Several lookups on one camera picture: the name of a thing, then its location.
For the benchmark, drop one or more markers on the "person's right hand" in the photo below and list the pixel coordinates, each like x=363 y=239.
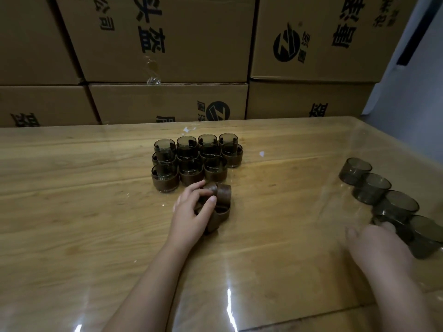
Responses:
x=380 y=252

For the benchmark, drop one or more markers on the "person's left hand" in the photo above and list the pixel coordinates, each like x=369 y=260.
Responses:
x=188 y=224

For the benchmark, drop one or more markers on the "pile of brown sleeve rings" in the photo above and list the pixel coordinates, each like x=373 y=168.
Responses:
x=225 y=193

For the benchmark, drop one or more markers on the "cluster of smoky glass cups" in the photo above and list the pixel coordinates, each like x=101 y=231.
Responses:
x=370 y=188

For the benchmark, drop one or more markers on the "person's left forearm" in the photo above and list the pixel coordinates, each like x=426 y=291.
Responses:
x=145 y=293

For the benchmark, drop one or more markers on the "person's right forearm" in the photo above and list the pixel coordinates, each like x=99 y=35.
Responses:
x=405 y=304

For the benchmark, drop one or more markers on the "white paper scrap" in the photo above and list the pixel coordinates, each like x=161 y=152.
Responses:
x=187 y=129

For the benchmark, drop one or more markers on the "stack of brown cardboard boxes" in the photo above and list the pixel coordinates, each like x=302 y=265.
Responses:
x=173 y=100

